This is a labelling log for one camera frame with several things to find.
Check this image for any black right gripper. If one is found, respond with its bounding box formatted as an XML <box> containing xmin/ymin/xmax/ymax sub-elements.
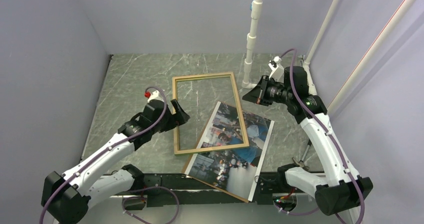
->
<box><xmin>242</xmin><ymin>75</ymin><xmax>293</xmax><ymax>106</ymax></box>

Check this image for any wooden picture frame green inlay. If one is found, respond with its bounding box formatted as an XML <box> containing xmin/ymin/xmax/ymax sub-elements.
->
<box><xmin>171</xmin><ymin>71</ymin><xmax>250</xmax><ymax>156</ymax></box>

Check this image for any printed photo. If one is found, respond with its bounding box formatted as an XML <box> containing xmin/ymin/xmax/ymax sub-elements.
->
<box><xmin>182</xmin><ymin>101</ymin><xmax>275</xmax><ymax>202</ymax></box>

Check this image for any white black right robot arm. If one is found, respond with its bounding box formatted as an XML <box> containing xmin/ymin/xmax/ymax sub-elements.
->
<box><xmin>242</xmin><ymin>66</ymin><xmax>373</xmax><ymax>216</ymax></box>

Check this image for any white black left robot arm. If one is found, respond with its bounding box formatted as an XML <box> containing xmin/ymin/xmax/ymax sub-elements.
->
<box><xmin>39</xmin><ymin>99</ymin><xmax>190</xmax><ymax>224</ymax></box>

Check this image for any white pvc pipe stand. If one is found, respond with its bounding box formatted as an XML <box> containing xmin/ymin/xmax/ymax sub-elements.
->
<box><xmin>254</xmin><ymin>0</ymin><xmax>403</xmax><ymax>104</ymax></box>

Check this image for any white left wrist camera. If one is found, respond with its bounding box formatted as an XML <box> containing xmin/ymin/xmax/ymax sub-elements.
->
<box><xmin>144</xmin><ymin>90</ymin><xmax>164</xmax><ymax>103</ymax></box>

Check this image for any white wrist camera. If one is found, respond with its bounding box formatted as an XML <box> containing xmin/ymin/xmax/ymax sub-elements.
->
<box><xmin>268</xmin><ymin>56</ymin><xmax>284</xmax><ymax>81</ymax></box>
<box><xmin>144</xmin><ymin>90</ymin><xmax>164</xmax><ymax>103</ymax></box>

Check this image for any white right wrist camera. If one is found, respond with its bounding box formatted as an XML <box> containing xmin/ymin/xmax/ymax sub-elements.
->
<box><xmin>268</xmin><ymin>56</ymin><xmax>284</xmax><ymax>81</ymax></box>

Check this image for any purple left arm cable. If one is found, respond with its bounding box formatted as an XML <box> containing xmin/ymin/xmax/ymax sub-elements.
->
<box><xmin>39</xmin><ymin>86</ymin><xmax>180</xmax><ymax>224</ymax></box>

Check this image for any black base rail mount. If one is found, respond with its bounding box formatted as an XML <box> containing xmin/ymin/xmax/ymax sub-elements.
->
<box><xmin>115</xmin><ymin>172</ymin><xmax>300</xmax><ymax>211</ymax></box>

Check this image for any black handled hammer tool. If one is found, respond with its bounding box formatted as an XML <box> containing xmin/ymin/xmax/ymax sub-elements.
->
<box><xmin>292</xmin><ymin>140</ymin><xmax>312</xmax><ymax>172</ymax></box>

